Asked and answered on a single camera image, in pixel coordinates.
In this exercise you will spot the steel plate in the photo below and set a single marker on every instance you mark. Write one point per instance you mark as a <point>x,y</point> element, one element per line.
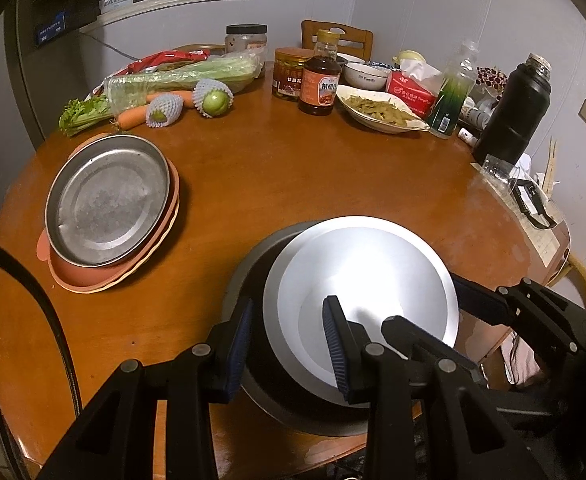
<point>108,200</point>

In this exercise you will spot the small white bottle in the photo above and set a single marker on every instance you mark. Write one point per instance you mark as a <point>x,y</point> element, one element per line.
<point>468,136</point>

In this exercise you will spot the dark sauce bottle orange cap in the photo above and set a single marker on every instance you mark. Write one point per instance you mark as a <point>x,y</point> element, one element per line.
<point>319,90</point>

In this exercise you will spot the black plastic holder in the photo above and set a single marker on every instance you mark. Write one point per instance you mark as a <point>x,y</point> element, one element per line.
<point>520,200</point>

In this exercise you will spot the clear plastic container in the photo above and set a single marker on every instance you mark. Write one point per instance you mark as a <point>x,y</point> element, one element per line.
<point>498,166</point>

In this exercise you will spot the white flat box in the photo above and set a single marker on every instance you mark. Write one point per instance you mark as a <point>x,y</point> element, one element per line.
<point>117,2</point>

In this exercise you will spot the red tissue pack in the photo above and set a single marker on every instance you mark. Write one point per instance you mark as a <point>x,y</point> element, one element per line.
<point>408,92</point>

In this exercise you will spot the chili sauce jar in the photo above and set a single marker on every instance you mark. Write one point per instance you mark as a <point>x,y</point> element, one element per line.
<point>290,80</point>

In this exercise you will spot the black thermos flask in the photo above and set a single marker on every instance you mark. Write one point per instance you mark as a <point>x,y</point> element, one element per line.
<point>513,110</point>

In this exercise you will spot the clear jar with black lid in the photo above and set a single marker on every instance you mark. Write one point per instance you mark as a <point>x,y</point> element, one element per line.
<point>245,42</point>

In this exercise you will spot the clear bottle with green liquid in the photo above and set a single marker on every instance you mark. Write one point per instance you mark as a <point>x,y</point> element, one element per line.
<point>448,105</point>

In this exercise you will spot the white ceramic bowl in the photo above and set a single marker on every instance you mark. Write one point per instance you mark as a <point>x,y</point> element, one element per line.
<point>368,79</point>

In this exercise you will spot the celery in plastic bag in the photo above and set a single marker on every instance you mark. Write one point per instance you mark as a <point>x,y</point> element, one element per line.
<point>173,77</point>

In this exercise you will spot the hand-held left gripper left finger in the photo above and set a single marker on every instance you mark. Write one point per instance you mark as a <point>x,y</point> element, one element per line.
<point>238,355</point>

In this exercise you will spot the grey refrigerator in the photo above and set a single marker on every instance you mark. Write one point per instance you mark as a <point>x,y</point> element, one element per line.
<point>28,85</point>

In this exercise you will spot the bundle of wooden chopsticks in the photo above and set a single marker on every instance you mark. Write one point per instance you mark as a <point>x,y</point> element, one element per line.
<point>552,160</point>

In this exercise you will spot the green fruit in foam net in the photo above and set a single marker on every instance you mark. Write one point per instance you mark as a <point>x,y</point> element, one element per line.
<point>214,101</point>
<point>165,110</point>

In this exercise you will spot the large carrot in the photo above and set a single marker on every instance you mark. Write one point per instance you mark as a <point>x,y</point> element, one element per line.
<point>133,117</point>

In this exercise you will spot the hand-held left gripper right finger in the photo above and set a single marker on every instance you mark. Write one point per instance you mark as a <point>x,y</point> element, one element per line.
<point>335,355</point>

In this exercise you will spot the large steel bowl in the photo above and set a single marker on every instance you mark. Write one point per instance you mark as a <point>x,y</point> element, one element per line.
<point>245,280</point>

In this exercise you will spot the white dish of pickled vegetables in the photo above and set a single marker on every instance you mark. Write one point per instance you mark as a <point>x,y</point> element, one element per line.
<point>378,107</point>

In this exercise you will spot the red snack packet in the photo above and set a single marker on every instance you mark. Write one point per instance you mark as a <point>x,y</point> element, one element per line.
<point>165,60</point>

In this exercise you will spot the blue box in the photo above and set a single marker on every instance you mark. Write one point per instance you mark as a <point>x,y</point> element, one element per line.
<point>53,25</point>

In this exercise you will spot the curved wooden chair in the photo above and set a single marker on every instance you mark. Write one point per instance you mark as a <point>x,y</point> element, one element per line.
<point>583,280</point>

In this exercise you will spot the small carrot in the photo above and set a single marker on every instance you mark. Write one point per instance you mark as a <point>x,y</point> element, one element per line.
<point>173,98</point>

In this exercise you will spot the pink printed cloth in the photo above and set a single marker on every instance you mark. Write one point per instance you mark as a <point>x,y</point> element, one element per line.
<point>523,360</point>

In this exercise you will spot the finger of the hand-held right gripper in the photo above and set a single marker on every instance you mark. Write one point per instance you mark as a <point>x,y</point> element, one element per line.
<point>478,302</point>
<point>408,332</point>

